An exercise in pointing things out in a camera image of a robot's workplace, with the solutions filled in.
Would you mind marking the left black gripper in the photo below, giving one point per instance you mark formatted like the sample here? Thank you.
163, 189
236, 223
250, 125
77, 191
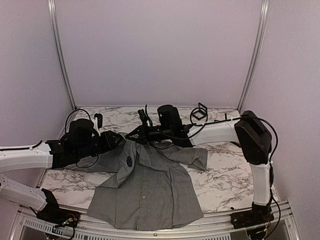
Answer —
109, 142

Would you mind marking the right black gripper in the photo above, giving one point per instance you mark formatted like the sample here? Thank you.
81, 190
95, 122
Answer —
142, 136

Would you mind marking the grey button-up shirt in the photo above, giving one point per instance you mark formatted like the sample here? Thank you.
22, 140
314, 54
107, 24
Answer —
157, 181

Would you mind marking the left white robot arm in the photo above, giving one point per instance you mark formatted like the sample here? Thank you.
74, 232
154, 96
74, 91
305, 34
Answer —
82, 138

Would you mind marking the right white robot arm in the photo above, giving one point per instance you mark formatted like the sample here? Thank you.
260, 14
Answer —
251, 133

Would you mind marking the blue night scene brooch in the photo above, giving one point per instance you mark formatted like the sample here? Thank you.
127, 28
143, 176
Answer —
129, 161

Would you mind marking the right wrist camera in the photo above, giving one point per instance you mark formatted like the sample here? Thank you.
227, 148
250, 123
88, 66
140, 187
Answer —
144, 117

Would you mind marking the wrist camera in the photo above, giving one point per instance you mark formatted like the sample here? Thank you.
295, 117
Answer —
98, 121
144, 117

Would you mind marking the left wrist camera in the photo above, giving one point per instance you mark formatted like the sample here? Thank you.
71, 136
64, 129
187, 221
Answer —
98, 121

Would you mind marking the black display frame back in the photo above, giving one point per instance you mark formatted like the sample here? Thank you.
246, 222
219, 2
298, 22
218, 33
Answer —
200, 112

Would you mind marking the black display frame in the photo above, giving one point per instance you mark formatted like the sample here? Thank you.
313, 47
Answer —
236, 143
200, 112

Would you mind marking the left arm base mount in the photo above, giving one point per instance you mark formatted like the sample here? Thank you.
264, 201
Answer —
54, 214

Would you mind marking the black display frame front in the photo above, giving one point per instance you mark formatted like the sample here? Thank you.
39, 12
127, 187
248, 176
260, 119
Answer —
236, 143

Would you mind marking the left aluminium frame post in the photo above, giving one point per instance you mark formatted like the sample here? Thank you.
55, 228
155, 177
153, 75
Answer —
59, 51

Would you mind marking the aluminium frame post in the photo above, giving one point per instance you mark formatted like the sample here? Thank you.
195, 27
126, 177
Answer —
59, 51
257, 46

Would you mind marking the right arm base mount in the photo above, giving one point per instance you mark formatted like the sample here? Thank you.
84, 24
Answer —
257, 215

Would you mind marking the front aluminium rail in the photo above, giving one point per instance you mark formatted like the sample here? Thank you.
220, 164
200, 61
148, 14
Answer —
153, 225

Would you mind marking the right aluminium frame post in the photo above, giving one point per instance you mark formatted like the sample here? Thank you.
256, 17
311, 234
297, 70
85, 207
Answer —
257, 46

